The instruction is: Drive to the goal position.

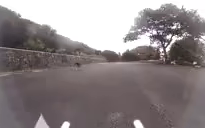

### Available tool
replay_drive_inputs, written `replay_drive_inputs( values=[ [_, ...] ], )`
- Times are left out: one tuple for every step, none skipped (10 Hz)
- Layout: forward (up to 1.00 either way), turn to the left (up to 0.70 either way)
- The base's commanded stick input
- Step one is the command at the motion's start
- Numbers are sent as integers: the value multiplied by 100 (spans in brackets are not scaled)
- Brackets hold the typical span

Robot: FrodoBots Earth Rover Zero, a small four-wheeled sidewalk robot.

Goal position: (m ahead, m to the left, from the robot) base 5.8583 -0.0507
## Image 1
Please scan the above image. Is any round dark bush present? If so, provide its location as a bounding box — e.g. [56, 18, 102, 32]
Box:
[101, 49, 122, 63]

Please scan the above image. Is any person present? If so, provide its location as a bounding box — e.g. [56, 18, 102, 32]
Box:
[72, 61, 83, 71]

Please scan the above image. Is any grey asphalt road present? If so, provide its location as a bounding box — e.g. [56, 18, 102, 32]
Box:
[0, 60, 205, 128]

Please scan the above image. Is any wooded hillside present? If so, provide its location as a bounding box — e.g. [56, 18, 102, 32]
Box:
[0, 1, 103, 56]

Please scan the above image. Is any broad dark bush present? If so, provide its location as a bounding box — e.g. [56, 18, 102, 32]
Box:
[121, 45, 162, 62]

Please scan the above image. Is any grey stone wall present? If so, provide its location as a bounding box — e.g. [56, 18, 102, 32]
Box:
[0, 45, 108, 74]

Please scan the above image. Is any large spreading tree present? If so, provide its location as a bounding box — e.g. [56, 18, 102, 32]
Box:
[123, 3, 205, 64]

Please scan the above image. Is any robot's own part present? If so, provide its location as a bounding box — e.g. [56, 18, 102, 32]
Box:
[133, 119, 145, 128]
[60, 120, 71, 128]

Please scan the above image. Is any dark bushy tree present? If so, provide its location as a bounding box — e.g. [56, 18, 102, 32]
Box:
[168, 36, 205, 66]

